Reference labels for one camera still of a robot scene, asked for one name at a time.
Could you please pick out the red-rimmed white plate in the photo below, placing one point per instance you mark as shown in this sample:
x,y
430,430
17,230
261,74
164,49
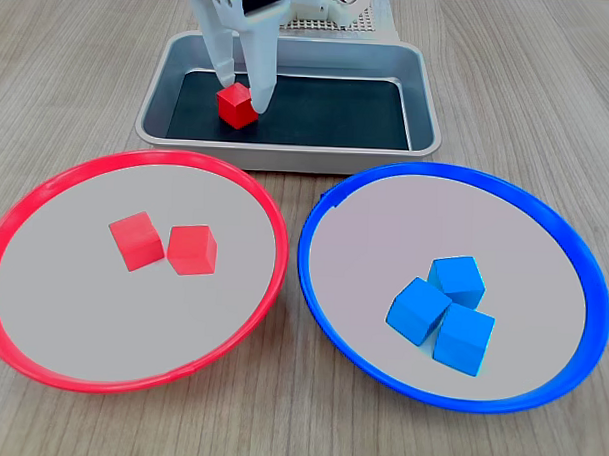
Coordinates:
x,y
81,305

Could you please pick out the translucent masking tape piece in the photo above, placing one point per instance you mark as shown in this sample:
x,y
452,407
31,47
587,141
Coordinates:
x,y
388,16

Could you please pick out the black tray mat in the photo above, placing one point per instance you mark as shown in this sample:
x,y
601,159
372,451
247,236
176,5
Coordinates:
x,y
328,114

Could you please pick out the pale perforated base plate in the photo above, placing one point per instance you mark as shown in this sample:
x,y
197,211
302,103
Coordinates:
x,y
364,20

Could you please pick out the small blue cube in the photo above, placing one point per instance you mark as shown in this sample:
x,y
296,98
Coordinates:
x,y
458,278
463,341
414,309

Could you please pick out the blue-rimmed white plate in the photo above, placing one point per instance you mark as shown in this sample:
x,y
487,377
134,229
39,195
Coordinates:
x,y
384,231

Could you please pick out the small red cube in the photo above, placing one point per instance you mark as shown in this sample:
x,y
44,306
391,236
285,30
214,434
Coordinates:
x,y
236,110
191,251
136,241

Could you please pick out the steel tray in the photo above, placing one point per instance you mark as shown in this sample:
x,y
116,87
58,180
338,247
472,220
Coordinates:
x,y
337,161

